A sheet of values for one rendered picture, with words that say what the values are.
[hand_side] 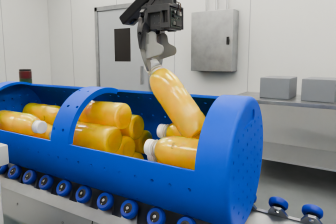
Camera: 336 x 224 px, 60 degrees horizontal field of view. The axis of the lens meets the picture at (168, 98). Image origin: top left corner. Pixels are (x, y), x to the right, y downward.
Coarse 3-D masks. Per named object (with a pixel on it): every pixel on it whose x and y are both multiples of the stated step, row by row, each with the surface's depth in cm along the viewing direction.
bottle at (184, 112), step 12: (156, 72) 69; (168, 72) 69; (156, 84) 68; (168, 84) 67; (180, 84) 68; (156, 96) 69; (168, 96) 67; (180, 96) 66; (168, 108) 67; (180, 108) 66; (192, 108) 66; (180, 120) 66; (192, 120) 65; (180, 132) 67; (192, 132) 64
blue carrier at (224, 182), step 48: (0, 96) 102; (48, 96) 111; (96, 96) 96; (144, 96) 84; (192, 96) 74; (240, 96) 62; (48, 144) 75; (240, 144) 57; (144, 192) 63; (192, 192) 55; (240, 192) 59
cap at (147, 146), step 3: (147, 141) 68; (150, 141) 68; (144, 144) 68; (147, 144) 68; (150, 144) 67; (144, 147) 68; (147, 147) 67; (144, 150) 68; (147, 150) 67; (147, 153) 68; (150, 153) 68
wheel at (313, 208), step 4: (304, 204) 68; (308, 204) 67; (312, 204) 67; (304, 208) 67; (308, 208) 66; (312, 208) 66; (316, 208) 66; (320, 208) 66; (304, 212) 68; (308, 212) 67; (312, 212) 66; (316, 212) 66; (320, 212) 66; (316, 216) 67; (320, 216) 66
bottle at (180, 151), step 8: (168, 136) 66; (176, 136) 65; (152, 144) 67; (160, 144) 65; (168, 144) 63; (176, 144) 63; (184, 144) 62; (192, 144) 61; (152, 152) 67; (160, 152) 64; (168, 152) 63; (176, 152) 62; (184, 152) 61; (192, 152) 60; (160, 160) 65; (168, 160) 63; (176, 160) 62; (184, 160) 61; (192, 160) 60; (192, 168) 61
